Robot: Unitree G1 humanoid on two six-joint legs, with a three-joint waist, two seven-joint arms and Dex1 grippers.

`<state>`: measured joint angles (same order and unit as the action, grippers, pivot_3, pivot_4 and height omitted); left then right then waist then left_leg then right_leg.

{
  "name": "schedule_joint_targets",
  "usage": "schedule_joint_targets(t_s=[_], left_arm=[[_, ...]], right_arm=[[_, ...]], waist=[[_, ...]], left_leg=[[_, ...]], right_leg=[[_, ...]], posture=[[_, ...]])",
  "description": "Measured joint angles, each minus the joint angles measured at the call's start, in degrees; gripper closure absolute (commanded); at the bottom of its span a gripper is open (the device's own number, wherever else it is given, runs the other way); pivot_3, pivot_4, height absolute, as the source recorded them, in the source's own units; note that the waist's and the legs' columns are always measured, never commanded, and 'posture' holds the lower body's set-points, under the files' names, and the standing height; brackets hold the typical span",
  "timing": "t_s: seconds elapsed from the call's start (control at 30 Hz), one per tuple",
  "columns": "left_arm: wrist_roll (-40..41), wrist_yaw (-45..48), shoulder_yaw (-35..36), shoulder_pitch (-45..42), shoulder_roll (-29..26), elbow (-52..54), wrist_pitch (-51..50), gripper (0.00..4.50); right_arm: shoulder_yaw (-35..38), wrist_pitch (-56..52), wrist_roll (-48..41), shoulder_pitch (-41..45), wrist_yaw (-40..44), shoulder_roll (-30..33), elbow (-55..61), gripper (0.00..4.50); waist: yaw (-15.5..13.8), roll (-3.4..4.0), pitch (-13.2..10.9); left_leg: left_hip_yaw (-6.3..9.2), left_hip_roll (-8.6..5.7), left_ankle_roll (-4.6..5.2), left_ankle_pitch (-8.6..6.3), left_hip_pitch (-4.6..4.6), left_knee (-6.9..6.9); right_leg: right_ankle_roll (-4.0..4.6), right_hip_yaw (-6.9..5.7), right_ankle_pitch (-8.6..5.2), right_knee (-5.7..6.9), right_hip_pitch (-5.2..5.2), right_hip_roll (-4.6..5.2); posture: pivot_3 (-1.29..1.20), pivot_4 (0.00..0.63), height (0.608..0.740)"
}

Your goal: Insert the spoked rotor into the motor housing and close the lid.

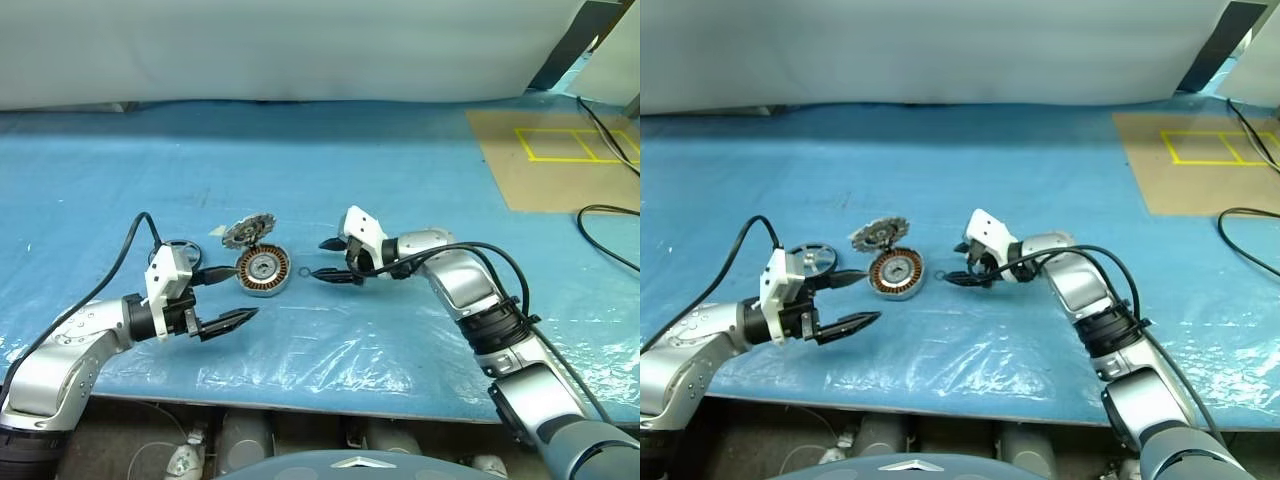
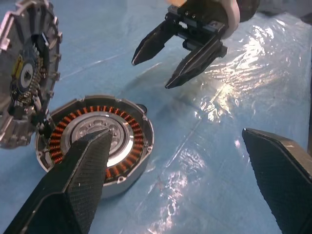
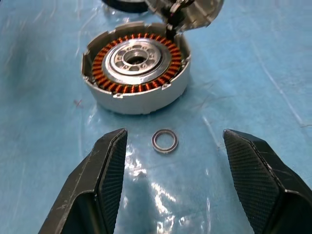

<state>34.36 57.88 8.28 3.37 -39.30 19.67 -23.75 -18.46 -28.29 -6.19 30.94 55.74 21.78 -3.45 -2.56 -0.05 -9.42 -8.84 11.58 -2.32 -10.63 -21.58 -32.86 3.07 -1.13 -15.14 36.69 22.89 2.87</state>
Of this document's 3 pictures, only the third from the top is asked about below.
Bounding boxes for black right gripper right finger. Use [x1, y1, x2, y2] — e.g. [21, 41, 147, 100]
[223, 129, 312, 234]

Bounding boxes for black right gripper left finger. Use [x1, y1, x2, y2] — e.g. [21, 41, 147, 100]
[38, 128, 128, 234]

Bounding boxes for black motor wire bundle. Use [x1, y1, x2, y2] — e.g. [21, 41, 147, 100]
[165, 0, 195, 37]

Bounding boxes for silver motor housing copper windings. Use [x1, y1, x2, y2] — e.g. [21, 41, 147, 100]
[81, 21, 192, 115]

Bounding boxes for small silver bearing ring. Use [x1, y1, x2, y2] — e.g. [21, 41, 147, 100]
[151, 129, 179, 154]

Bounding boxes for black round rotor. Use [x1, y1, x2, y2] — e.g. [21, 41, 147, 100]
[101, 0, 149, 13]

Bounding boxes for clear plastic film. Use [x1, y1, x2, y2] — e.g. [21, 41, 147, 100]
[0, 0, 312, 234]

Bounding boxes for silver round motor lid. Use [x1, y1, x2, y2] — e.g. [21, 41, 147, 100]
[146, 0, 225, 32]

